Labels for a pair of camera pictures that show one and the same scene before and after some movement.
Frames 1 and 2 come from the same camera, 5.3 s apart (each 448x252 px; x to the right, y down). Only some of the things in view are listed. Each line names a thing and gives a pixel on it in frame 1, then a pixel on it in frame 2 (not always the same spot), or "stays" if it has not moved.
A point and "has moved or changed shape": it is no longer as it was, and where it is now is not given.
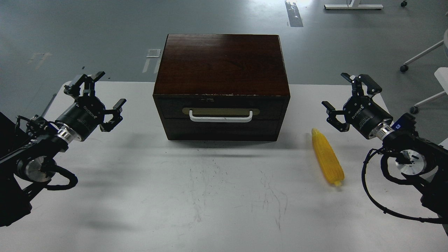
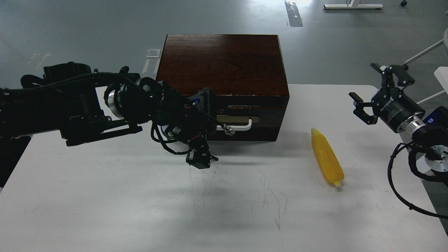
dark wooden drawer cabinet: (222, 87) stays
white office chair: (441, 73) stays
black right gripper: (371, 120) to (391, 105)
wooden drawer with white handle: (221, 106) has moved or changed shape
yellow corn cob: (329, 158) stays
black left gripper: (83, 118) to (198, 155)
